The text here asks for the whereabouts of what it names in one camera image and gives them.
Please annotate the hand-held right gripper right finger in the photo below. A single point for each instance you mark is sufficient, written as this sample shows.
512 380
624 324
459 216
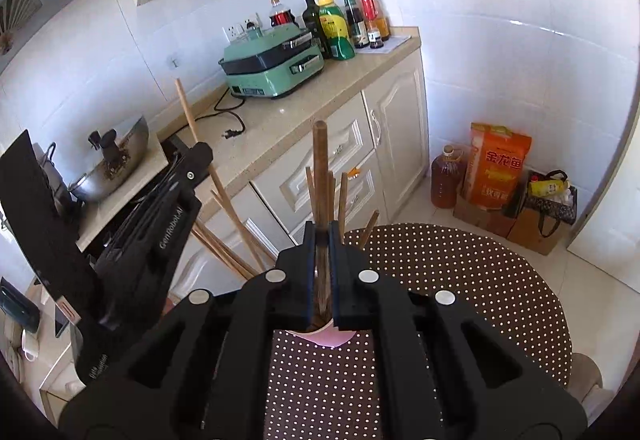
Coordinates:
335 285

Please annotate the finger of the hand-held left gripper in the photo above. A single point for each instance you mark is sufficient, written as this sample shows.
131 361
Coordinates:
165 235

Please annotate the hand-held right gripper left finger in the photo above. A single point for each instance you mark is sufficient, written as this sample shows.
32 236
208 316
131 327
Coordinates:
311 285

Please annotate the white paper cup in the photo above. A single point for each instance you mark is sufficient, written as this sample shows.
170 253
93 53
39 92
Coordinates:
325 337

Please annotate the bunch of wooden chopsticks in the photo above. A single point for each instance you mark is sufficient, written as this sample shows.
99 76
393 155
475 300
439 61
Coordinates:
344 200

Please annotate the wooden chopstick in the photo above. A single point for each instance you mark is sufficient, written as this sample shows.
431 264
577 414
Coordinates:
184 110

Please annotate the steel pot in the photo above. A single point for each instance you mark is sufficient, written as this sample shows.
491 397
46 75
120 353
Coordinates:
55 180

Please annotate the dark teal container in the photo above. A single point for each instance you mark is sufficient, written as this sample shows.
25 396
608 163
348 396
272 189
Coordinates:
17 307

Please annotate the steel wok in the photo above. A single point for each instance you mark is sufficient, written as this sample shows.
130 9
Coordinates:
125 155

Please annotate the brown polka dot tablecloth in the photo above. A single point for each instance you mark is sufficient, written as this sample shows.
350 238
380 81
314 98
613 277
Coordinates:
475 280

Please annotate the large cooking oil bottle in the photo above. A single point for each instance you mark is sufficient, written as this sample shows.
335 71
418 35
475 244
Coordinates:
446 180

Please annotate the cream kitchen cabinet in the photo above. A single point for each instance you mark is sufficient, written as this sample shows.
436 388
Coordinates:
300 120

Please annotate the green electric grill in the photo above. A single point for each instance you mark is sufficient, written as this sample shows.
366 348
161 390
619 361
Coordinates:
270 70

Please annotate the orange rice bag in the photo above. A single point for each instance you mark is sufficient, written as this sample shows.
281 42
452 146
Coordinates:
495 170

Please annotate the small dark bottle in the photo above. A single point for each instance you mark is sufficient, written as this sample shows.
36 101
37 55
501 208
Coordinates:
375 40

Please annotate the red label soda bottle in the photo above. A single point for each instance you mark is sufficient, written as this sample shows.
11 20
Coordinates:
281 15

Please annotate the green yellow bottle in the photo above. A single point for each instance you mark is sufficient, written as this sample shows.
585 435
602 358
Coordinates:
337 35

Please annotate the white paper sheet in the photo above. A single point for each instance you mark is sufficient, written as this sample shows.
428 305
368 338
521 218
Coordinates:
397 42

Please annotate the dark green oil bottle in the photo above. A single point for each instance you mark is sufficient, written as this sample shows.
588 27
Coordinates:
311 17

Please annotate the dark sauce bottle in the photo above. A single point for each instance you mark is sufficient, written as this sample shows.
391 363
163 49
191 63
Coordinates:
354 20

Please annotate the beige wooden stool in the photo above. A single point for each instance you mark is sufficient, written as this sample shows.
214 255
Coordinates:
587 375

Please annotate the red liquid bottle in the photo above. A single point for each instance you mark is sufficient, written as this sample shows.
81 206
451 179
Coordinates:
371 7

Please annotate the white wall socket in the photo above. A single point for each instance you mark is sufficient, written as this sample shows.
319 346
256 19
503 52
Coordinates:
240 27

